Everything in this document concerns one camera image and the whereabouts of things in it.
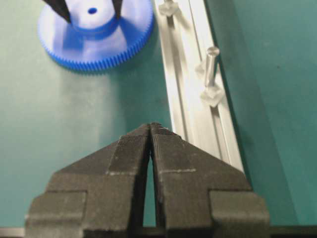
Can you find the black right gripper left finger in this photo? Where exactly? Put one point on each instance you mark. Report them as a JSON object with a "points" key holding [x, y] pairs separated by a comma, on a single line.
{"points": [[99, 196]]}

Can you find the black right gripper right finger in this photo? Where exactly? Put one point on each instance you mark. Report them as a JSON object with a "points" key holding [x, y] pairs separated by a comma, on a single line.
{"points": [[201, 196]]}

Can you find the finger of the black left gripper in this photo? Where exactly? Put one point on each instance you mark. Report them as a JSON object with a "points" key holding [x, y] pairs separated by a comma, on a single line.
{"points": [[117, 5], [60, 7]]}

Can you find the large blue plastic gear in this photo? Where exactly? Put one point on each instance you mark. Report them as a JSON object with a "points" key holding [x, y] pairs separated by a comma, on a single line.
{"points": [[95, 38]]}

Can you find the steel shaft mid rail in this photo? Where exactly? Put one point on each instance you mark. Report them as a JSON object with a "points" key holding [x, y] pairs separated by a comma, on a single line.
{"points": [[168, 8]]}

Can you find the silver aluminium extrusion rail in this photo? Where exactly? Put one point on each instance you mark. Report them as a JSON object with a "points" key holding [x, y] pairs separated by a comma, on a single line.
{"points": [[184, 39]]}

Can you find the steel shaft near rail end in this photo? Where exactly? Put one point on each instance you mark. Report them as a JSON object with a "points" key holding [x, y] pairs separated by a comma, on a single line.
{"points": [[206, 70]]}

